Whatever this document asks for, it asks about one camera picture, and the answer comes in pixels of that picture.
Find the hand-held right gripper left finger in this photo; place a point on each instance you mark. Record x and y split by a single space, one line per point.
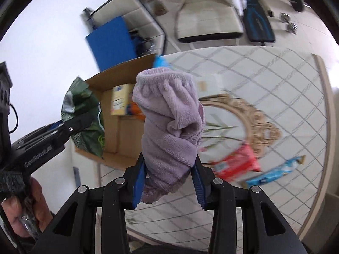
139 180

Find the green plastic bag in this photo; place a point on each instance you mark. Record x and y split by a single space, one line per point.
84 116

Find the red snack packet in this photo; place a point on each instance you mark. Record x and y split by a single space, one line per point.
237 164

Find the cardboard box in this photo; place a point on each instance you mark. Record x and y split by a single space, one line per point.
119 127

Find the yellow carton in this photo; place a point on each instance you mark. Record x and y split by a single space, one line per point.
122 99

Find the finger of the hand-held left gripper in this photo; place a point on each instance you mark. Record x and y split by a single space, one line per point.
72 127

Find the chrome dumbbell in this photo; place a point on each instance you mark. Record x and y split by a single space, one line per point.
289 23

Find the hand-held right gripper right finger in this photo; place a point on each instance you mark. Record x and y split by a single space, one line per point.
199 187

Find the black and blue bench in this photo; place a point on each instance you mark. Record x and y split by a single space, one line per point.
258 16

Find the blue snack packet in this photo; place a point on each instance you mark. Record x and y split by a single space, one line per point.
275 171

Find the lilac fleece cloth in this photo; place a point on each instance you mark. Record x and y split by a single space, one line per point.
169 127

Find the beige cushioned chair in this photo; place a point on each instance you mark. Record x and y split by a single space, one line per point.
209 18

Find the black weight plate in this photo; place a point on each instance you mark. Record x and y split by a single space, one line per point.
297 2

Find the blue foam board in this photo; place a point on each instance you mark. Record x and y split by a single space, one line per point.
112 41

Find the orange packet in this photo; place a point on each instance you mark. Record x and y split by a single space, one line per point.
136 109

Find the person's left hand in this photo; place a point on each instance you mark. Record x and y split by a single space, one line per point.
25 211

